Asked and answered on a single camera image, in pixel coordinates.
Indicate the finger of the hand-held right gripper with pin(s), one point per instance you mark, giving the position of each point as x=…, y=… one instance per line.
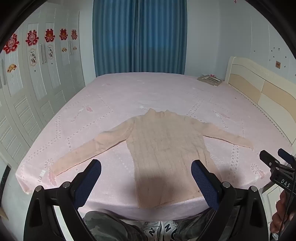
x=286, y=156
x=268, y=160

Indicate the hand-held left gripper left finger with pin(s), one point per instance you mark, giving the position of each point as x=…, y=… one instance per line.
x=89, y=183

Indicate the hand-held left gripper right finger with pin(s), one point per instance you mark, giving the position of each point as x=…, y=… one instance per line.
x=205, y=185

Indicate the beige knit sweater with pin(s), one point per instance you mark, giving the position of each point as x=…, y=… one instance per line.
x=161, y=148

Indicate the person's right hand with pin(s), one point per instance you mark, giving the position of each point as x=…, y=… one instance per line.
x=281, y=215

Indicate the white cabinet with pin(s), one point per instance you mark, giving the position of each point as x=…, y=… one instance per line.
x=274, y=195

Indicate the person's left camouflage trouser leg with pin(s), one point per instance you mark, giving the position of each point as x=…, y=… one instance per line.
x=108, y=226

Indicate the person's right grey sneaker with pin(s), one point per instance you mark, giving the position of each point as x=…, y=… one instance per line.
x=171, y=230

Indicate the person's grey sneaker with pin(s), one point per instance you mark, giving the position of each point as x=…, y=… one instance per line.
x=171, y=230
x=151, y=233

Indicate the person's left grey sneaker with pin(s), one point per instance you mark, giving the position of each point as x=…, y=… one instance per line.
x=151, y=233

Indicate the cream bed headboard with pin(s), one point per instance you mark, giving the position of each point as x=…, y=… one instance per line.
x=259, y=88

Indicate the bed with pink bedspread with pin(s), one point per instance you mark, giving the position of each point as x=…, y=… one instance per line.
x=115, y=99

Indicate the white wardrobe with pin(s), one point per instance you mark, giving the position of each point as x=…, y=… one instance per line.
x=41, y=92

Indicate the oval floral door decal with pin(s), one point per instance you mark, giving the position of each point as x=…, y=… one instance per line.
x=51, y=52
x=33, y=57

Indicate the red paper door decoration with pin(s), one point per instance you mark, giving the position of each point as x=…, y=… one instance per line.
x=49, y=35
x=32, y=38
x=11, y=44
x=63, y=34
x=74, y=34

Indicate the blue curtain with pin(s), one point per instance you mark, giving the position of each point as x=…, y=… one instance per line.
x=138, y=34

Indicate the orange wall switch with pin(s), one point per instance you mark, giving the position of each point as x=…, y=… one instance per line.
x=278, y=64

